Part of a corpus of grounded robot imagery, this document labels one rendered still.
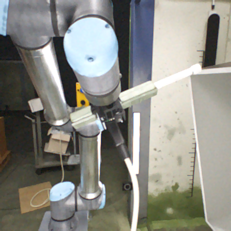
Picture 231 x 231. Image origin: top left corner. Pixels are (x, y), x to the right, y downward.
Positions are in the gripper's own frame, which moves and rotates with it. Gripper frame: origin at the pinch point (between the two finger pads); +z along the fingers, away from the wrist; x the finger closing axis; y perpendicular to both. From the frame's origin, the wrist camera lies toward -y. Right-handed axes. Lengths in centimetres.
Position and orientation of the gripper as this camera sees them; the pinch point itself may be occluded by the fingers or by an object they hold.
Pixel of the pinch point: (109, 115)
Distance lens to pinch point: 66.5
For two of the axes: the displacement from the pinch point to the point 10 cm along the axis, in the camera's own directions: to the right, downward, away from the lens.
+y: 3.9, 8.4, -3.8
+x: 9.2, -3.9, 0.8
